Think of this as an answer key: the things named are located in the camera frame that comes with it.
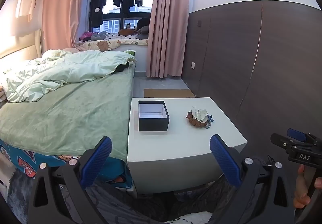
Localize black jewelry box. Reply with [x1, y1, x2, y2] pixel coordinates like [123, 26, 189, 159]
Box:
[138, 100, 170, 132]

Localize light green duvet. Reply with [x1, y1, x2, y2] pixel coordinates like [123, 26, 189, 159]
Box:
[0, 49, 138, 103]

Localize person's grey trousers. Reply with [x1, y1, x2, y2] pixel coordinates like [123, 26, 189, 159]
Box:
[86, 179, 242, 224]

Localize beige headboard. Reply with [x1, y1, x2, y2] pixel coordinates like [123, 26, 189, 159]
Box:
[0, 29, 42, 61]

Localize grey pillow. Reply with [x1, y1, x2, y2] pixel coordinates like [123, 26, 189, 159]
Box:
[137, 27, 150, 40]

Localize orange plush toy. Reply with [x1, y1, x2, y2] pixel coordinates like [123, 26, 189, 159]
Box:
[118, 27, 136, 36]

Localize bed with green sheet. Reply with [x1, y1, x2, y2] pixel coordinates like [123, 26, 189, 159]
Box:
[0, 49, 138, 189]

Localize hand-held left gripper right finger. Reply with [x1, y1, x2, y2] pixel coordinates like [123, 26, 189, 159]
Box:
[210, 134, 295, 224]

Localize blue printed bed sheet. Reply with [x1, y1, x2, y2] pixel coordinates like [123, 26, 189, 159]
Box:
[0, 139, 134, 189]

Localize brown scrunchie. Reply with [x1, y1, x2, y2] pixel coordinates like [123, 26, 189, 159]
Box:
[187, 111, 209, 128]

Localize grey blue plush toy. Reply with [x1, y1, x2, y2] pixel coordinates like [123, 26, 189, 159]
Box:
[91, 30, 107, 41]

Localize grey fluffy rug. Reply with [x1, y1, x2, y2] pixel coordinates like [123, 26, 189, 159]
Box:
[6, 171, 38, 217]

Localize white table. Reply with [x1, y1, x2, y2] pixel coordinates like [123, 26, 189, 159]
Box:
[127, 97, 248, 194]

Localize white flower hair clip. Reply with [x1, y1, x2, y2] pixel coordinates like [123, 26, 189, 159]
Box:
[190, 106, 208, 122]

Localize dark round pillow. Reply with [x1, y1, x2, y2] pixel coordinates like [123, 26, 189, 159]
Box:
[136, 17, 151, 33]

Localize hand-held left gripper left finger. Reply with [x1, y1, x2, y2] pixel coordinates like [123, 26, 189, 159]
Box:
[28, 136, 112, 224]

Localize flat cardboard sheet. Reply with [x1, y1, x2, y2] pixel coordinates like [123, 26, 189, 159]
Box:
[143, 89, 196, 99]

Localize person's right hand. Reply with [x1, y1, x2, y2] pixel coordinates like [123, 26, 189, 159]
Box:
[293, 164, 313, 210]

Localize pink curtain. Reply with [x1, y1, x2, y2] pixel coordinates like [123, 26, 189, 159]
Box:
[41, 0, 90, 51]
[146, 0, 190, 79]

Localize white fluffy cloth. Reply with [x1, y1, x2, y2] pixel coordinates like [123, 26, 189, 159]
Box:
[166, 211, 212, 224]

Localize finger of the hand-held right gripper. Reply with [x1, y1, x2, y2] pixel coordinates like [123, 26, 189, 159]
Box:
[287, 128, 315, 143]
[270, 133, 296, 150]

